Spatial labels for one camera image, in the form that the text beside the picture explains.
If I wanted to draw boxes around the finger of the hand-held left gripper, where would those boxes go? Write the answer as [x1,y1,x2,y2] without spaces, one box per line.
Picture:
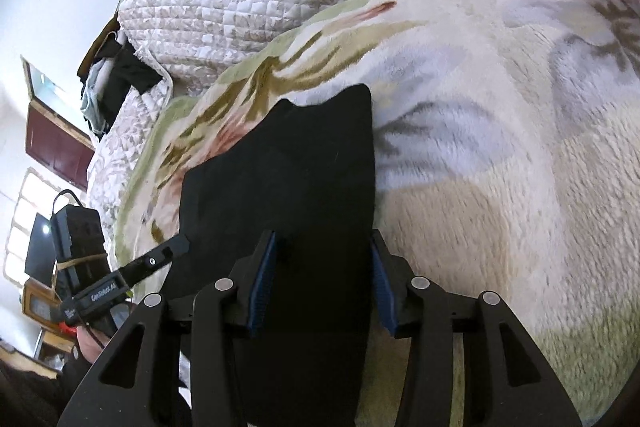
[120,234,191,285]

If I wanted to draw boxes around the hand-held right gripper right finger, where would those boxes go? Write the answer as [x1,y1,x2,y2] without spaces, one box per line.
[369,229,583,427]

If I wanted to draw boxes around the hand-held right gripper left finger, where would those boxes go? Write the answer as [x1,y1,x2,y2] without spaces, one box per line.
[57,229,278,427]

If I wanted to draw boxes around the black pants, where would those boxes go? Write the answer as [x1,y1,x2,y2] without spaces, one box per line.
[167,83,377,427]

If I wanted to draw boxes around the person's left forearm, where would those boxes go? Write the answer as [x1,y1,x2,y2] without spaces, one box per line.
[0,354,93,427]

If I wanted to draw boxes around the person's left hand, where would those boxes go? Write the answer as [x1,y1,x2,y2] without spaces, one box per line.
[75,324,108,365]

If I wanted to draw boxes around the black monitor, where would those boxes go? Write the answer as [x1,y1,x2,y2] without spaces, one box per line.
[24,213,58,288]

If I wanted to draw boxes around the wooden framed box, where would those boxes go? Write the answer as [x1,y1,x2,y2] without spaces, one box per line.
[22,279,68,324]

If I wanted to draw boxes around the dark red wooden door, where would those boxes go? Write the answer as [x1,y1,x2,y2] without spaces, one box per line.
[25,104,97,192]

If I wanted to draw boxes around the wooden framed window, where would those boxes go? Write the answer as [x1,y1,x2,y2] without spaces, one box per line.
[20,56,68,110]

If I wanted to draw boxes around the pile of dark clothes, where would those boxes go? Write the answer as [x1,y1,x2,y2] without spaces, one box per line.
[77,12,163,142]

